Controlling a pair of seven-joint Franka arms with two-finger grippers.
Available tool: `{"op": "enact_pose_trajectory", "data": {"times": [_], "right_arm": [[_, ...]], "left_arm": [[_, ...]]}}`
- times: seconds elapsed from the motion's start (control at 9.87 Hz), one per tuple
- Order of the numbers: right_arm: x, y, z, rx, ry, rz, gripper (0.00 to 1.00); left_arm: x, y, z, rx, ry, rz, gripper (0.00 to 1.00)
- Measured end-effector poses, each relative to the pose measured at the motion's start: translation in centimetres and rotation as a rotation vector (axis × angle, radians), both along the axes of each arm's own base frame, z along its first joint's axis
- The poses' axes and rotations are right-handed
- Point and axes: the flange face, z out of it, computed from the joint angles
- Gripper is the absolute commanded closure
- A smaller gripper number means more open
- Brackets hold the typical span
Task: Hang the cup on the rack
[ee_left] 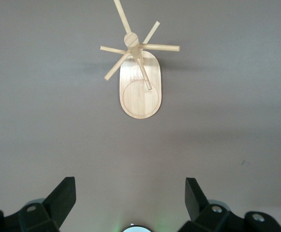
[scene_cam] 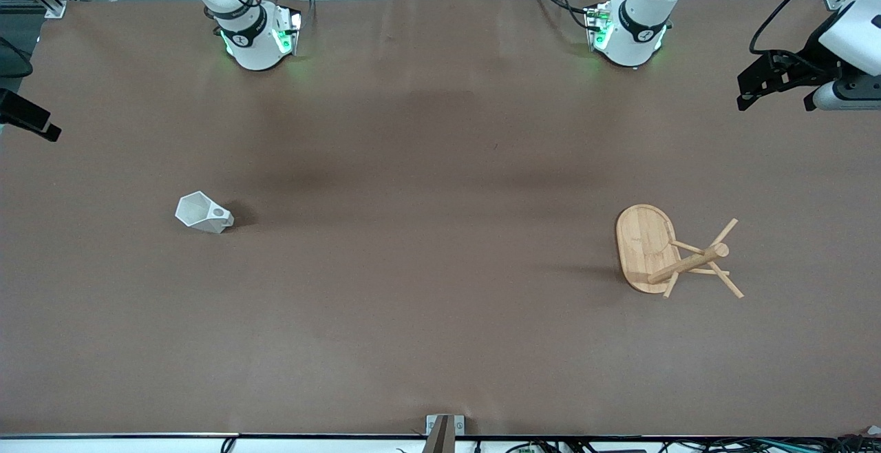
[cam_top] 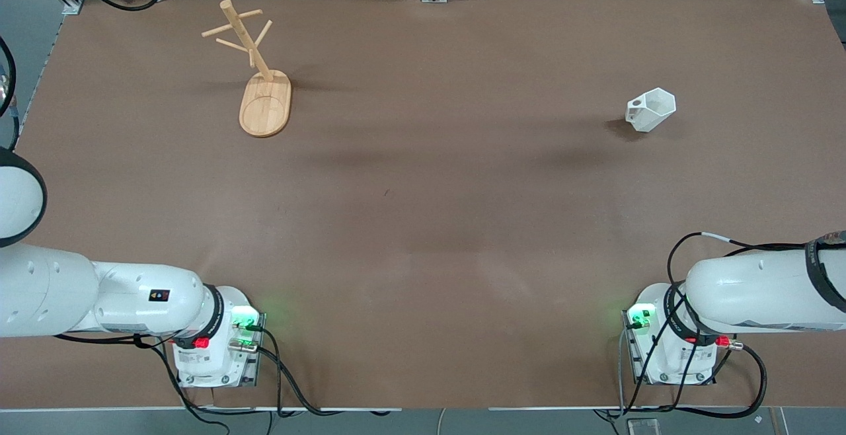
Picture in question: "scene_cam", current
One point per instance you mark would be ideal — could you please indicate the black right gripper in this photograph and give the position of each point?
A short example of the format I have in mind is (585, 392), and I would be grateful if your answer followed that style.
(20, 115)

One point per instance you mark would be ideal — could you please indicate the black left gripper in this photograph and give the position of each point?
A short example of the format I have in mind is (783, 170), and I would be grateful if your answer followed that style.
(811, 60)

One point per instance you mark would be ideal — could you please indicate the white faceted cup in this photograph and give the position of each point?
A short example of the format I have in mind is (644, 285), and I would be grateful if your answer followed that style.
(201, 213)

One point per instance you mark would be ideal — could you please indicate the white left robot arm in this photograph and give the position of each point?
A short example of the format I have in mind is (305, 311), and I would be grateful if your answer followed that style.
(637, 26)

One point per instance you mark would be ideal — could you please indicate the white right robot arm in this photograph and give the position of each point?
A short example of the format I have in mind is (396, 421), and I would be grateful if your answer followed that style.
(251, 40)

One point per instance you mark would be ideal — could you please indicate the wooden cup rack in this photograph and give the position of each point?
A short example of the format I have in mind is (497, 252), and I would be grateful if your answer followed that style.
(643, 246)

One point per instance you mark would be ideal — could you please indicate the brown table mat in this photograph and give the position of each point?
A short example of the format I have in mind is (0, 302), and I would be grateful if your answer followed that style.
(427, 246)

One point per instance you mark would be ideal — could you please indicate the grey metal table bracket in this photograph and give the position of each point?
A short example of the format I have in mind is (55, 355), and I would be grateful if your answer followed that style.
(444, 427)

